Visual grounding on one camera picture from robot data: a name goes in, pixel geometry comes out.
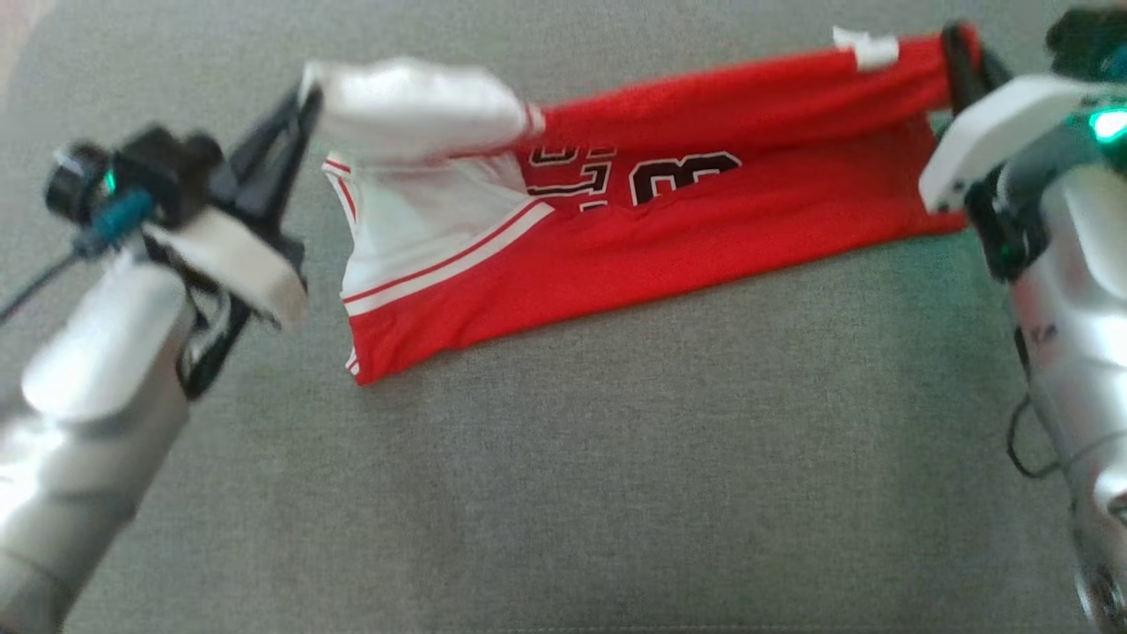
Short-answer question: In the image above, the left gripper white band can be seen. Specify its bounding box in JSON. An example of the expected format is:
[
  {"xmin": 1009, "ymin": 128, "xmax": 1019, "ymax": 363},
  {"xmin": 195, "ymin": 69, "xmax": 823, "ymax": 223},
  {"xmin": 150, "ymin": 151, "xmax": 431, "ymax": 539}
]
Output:
[{"xmin": 144, "ymin": 85, "xmax": 324, "ymax": 403}]

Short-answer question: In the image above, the red basketball jersey number 23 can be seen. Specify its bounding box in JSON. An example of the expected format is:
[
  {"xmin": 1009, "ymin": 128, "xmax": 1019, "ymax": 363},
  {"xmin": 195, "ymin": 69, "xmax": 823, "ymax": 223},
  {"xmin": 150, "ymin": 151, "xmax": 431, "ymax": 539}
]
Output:
[{"xmin": 299, "ymin": 25, "xmax": 980, "ymax": 387}]

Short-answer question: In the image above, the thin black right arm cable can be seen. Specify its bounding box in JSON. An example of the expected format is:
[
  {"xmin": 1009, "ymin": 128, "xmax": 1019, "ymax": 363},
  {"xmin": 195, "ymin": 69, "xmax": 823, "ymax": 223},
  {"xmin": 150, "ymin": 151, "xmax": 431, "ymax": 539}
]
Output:
[{"xmin": 1006, "ymin": 326, "xmax": 1071, "ymax": 482}]

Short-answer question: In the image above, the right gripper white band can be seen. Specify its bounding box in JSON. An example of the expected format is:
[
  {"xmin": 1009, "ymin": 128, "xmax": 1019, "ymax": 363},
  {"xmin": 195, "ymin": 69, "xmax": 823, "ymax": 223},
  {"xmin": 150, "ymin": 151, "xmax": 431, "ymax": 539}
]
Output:
[{"xmin": 918, "ymin": 23, "xmax": 1112, "ymax": 284}]

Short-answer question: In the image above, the left camera cable blue plug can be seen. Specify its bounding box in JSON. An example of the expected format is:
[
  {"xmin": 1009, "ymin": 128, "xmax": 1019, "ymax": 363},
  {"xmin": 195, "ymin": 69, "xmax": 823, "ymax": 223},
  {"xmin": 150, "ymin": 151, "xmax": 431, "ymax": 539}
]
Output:
[{"xmin": 0, "ymin": 188, "xmax": 159, "ymax": 325}]

